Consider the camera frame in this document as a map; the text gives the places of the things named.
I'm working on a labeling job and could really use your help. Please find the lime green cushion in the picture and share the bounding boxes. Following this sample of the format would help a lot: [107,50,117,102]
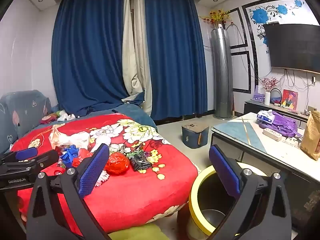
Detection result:
[107,224,170,240]

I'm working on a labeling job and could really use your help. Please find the yellow red artificial flowers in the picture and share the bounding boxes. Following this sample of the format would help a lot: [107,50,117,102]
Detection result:
[200,9,232,28]

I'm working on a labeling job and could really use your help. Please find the blue glove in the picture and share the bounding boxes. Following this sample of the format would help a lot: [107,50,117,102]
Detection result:
[61,144,80,166]

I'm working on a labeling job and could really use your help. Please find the black snack wrapper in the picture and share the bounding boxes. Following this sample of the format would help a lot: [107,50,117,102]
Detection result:
[126,148,152,172]

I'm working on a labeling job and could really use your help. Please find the yellow rim trash bin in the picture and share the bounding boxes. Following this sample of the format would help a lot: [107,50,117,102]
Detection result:
[176,162,275,240]

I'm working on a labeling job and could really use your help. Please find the red wrapper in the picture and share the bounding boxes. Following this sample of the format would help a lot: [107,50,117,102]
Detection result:
[72,148,93,167]

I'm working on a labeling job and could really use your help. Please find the grey heart print cushion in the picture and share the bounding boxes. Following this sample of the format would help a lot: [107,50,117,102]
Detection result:
[0,90,52,153]

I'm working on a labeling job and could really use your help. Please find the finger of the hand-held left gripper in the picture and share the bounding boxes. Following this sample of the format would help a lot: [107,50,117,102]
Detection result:
[7,150,60,169]
[0,147,38,164]

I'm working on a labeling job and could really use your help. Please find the red floral blanket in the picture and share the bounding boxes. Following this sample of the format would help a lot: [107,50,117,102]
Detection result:
[10,114,199,233]

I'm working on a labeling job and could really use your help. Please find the purple backpack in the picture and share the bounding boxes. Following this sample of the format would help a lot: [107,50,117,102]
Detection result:
[259,110,302,138]

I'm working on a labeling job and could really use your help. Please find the white blue coffee table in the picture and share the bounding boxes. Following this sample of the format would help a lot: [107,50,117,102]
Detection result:
[210,112,320,230]

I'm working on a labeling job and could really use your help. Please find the blue flower wall decal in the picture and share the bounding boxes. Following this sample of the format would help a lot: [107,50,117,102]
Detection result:
[250,0,305,40]

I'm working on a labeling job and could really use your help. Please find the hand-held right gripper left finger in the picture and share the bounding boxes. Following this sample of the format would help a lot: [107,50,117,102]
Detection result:
[26,144,110,240]

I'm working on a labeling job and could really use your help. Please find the white plush toy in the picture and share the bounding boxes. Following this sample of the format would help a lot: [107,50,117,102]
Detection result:
[57,111,76,122]

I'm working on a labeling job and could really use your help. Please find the teal blue bed sheet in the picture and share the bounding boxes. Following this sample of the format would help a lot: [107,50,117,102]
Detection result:
[32,104,158,135]

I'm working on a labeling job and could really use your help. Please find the person's left hand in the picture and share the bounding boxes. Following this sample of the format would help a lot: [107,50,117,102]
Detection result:
[17,196,27,222]

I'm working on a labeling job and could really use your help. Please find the dark television cabinet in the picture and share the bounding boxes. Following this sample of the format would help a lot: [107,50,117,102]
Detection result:
[244,100,310,123]

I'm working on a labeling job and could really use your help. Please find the red plastic bag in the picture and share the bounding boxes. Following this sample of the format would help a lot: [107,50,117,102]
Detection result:
[104,152,130,175]

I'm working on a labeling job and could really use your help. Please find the white plastic bag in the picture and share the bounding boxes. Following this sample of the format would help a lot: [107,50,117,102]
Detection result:
[49,127,91,153]

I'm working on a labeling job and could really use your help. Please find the beige curtain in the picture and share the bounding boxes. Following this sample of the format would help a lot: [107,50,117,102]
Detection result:
[122,0,152,117]

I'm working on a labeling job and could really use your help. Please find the black wall television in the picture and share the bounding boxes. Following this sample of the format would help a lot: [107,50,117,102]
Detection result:
[263,24,320,74]

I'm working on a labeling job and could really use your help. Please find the blue curtain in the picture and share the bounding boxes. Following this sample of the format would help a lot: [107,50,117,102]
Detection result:
[144,0,208,121]
[51,0,145,117]

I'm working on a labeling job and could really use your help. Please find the grey tower air conditioner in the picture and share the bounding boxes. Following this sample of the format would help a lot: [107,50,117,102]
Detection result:
[211,27,234,119]

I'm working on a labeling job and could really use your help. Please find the brown paper bag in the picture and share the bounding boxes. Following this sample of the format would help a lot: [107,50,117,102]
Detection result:
[300,110,320,161]

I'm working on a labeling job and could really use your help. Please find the blue stool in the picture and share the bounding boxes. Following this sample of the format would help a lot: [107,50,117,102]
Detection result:
[182,123,209,148]

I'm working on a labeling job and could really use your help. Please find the black wall cable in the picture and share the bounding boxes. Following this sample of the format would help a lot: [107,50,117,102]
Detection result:
[225,22,253,80]

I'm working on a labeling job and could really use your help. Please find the round blue ornament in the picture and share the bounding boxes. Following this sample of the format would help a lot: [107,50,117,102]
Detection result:
[270,88,283,107]

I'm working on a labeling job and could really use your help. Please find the white power strip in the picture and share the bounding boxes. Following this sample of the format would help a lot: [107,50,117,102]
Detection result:
[262,128,282,142]

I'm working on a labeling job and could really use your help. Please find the white tissue pack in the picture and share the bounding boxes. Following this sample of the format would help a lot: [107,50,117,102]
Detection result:
[257,109,275,125]

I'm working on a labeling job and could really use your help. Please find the purple box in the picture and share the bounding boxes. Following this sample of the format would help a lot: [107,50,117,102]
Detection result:
[253,85,266,102]

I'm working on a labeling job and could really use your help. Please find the red plush toy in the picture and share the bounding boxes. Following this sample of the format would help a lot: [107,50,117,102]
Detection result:
[40,112,59,124]

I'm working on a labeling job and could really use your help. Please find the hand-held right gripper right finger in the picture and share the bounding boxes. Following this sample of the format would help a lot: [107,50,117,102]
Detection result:
[207,144,292,240]

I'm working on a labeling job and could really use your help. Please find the colourful painting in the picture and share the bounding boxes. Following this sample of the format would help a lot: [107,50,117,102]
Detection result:
[280,89,298,111]

